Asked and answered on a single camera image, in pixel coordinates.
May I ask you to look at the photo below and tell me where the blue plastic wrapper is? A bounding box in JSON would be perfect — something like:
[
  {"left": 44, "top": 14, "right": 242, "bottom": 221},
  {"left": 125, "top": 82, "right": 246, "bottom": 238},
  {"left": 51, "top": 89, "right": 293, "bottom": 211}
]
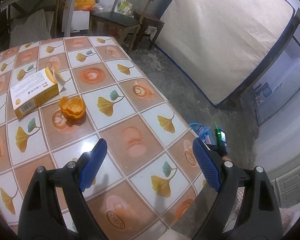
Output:
[{"left": 189, "top": 122, "right": 215, "bottom": 145}]

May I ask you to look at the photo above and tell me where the orange peel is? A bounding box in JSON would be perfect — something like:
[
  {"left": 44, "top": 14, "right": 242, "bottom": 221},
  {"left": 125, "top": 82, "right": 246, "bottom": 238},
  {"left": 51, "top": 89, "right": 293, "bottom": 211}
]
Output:
[{"left": 58, "top": 96, "right": 86, "bottom": 121}]

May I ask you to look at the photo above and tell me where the yellow white cardboard box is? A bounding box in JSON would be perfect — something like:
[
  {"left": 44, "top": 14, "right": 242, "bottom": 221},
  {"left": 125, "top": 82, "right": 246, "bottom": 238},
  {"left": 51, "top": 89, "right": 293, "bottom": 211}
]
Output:
[{"left": 10, "top": 67, "right": 66, "bottom": 119}]

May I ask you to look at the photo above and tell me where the patterned tablecloth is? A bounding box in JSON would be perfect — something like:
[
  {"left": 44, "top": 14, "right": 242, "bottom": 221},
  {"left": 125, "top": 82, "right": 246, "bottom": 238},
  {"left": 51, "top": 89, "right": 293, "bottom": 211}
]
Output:
[{"left": 0, "top": 36, "right": 206, "bottom": 239}]

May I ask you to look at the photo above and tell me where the white mattress blue trim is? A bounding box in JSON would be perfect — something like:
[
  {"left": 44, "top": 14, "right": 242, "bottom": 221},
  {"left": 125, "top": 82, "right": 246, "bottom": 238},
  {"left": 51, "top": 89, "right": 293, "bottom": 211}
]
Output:
[{"left": 157, "top": 0, "right": 294, "bottom": 105}]

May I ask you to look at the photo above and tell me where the dark wooden stool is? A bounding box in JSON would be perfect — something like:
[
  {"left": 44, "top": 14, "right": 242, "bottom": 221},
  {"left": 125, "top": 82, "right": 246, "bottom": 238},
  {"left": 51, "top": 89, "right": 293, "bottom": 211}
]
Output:
[{"left": 132, "top": 14, "right": 165, "bottom": 50}]

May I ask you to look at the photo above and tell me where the wooden chair black seat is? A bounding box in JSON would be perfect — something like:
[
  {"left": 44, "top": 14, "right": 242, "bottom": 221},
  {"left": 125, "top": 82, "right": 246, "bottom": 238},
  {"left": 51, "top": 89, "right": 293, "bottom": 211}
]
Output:
[{"left": 92, "top": 0, "right": 154, "bottom": 50}]

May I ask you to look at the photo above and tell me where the orange plastic bag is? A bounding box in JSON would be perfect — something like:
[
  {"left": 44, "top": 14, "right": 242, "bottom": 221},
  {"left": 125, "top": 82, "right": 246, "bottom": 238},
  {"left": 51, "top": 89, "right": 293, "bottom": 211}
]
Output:
[{"left": 74, "top": 0, "right": 96, "bottom": 11}]

